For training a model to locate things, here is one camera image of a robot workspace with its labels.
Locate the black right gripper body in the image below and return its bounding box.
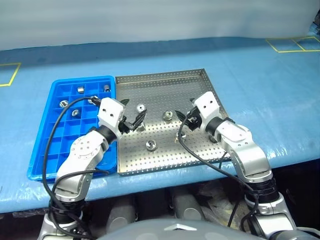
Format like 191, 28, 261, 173
184, 107, 204, 132

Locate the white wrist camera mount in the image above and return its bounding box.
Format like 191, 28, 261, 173
193, 91, 221, 127
96, 97, 126, 132

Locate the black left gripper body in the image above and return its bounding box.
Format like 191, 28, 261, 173
118, 116, 137, 135

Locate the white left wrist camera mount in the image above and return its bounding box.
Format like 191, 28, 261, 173
96, 97, 126, 132

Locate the blue compartment tray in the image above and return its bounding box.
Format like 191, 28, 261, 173
26, 75, 118, 182

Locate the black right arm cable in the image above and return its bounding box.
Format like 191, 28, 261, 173
176, 116, 260, 233

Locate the perforated metal tray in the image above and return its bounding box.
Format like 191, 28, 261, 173
114, 68, 232, 177

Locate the grey rounded cylinder shape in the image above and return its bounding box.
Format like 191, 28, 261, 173
106, 194, 137, 235
172, 187, 206, 221

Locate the grey rounded robot body shell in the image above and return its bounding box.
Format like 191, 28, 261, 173
97, 218, 271, 240

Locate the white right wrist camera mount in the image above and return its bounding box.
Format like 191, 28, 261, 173
193, 91, 221, 127

